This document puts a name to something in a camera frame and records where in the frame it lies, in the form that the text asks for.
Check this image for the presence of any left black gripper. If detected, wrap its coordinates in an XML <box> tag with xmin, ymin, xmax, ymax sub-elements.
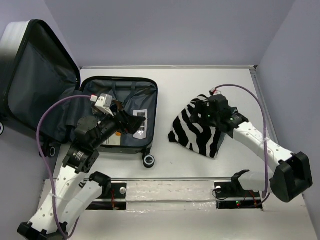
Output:
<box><xmin>93</xmin><ymin>106</ymin><xmax>147</xmax><ymax>147</ymax></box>

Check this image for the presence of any white orange card packet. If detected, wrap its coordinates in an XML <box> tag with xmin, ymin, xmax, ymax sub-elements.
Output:
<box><xmin>102</xmin><ymin>131</ymin><xmax>122</xmax><ymax>146</ymax></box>

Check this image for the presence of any clear blue pin package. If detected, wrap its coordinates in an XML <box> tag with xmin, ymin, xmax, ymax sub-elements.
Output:
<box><xmin>132</xmin><ymin>108</ymin><xmax>149</xmax><ymax>140</ymax></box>

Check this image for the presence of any brown leather belt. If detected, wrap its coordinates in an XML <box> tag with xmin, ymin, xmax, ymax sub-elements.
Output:
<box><xmin>92</xmin><ymin>100</ymin><xmax>123</xmax><ymax>116</ymax></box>

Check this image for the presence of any zebra striped cloth bag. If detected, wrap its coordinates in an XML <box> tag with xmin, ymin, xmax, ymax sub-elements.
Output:
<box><xmin>168</xmin><ymin>94</ymin><xmax>226</xmax><ymax>159</ymax></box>

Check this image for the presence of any dark blue cup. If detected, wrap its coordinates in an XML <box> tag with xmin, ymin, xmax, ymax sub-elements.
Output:
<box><xmin>110</xmin><ymin>104</ymin><xmax>118</xmax><ymax>113</ymax></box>

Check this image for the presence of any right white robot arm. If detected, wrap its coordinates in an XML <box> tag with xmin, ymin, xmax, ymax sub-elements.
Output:
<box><xmin>190</xmin><ymin>94</ymin><xmax>313</xmax><ymax>203</ymax></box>

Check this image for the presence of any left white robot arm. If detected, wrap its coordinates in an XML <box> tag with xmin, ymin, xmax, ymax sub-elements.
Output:
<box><xmin>17</xmin><ymin>109</ymin><xmax>146</xmax><ymax>240</ymax></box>

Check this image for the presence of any black open suitcase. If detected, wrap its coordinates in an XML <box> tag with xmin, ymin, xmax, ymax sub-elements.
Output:
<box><xmin>0</xmin><ymin>19</ymin><xmax>159</xmax><ymax>168</ymax></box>

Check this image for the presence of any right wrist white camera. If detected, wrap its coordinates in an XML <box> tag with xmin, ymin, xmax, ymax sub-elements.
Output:
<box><xmin>209</xmin><ymin>88</ymin><xmax>222</xmax><ymax>96</ymax></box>

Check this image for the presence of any wrist white camera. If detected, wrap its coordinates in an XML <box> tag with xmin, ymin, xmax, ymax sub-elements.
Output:
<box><xmin>94</xmin><ymin>93</ymin><xmax>114</xmax><ymax>117</ymax></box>
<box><xmin>209</xmin><ymin>88</ymin><xmax>222</xmax><ymax>96</ymax></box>

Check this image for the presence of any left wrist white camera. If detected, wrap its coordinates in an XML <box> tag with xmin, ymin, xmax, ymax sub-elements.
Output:
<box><xmin>94</xmin><ymin>93</ymin><xmax>114</xmax><ymax>117</ymax></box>

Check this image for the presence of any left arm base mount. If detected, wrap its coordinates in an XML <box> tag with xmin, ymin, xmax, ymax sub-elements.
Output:
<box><xmin>86</xmin><ymin>181</ymin><xmax>127</xmax><ymax>211</ymax></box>

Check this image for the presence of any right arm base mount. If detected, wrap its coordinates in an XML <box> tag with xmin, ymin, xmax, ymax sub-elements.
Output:
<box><xmin>211</xmin><ymin>170</ymin><xmax>263</xmax><ymax>210</ymax></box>

